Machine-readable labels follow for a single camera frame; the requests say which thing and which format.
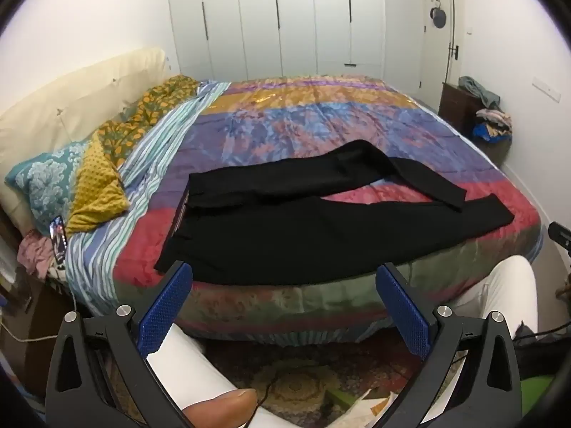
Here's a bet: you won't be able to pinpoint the yellow green floral blanket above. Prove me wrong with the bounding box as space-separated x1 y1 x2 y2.
96 76 201 165

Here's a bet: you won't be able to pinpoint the black pants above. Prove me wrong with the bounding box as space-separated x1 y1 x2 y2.
154 139 515 286

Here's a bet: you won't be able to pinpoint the smartphone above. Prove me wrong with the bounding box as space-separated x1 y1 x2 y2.
49 215 67 264

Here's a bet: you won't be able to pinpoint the black cable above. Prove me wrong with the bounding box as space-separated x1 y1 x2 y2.
256 363 331 406

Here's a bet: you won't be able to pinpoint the dark wooden nightstand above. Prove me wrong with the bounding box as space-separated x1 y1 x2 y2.
438 81 485 132

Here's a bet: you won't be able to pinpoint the dark bedside cabinet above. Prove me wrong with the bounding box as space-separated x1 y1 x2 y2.
0 272 90 411

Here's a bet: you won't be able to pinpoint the white cable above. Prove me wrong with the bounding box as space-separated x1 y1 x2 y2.
0 294 76 344

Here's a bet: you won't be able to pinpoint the teal floral pillow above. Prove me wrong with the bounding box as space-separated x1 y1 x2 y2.
4 142 92 233

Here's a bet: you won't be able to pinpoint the pink cloth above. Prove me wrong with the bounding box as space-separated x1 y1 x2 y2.
18 231 56 277

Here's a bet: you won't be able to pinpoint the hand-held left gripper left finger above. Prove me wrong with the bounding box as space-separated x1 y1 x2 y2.
45 261 193 428

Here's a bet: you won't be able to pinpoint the person's leg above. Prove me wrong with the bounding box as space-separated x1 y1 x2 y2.
419 255 540 426
147 325 286 428

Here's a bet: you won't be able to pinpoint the loose papers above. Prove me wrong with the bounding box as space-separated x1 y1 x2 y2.
339 388 402 428

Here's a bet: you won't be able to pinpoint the person's right leg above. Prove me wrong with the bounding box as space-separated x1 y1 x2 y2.
419 255 540 426

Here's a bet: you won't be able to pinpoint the yellow dotted pillow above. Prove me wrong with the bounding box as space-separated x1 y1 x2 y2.
66 136 131 235

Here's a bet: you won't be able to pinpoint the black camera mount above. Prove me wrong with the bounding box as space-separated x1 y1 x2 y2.
548 222 571 257

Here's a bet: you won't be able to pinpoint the person's left hand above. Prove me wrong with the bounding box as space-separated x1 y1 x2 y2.
181 388 258 428

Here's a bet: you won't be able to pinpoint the green object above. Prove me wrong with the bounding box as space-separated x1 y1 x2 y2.
520 374 556 428

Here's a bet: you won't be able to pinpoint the cream padded headboard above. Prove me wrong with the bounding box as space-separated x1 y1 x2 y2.
0 47 167 228

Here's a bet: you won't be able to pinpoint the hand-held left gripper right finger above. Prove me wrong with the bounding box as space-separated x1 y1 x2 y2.
375 263 522 428

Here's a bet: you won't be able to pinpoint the white wardrobe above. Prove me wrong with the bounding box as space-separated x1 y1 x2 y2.
165 0 386 82

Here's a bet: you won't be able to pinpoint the pile of clothes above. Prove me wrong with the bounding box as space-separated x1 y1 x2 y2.
473 107 514 143

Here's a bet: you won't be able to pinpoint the white door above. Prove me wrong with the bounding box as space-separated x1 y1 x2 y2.
419 0 458 94

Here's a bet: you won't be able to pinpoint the grey cloth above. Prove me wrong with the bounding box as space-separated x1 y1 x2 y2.
459 76 501 108

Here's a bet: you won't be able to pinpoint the person's left leg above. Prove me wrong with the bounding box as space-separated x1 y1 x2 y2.
147 325 286 428

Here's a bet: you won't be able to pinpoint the colourful patchwork quilt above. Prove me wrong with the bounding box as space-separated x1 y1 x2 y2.
111 75 545 344

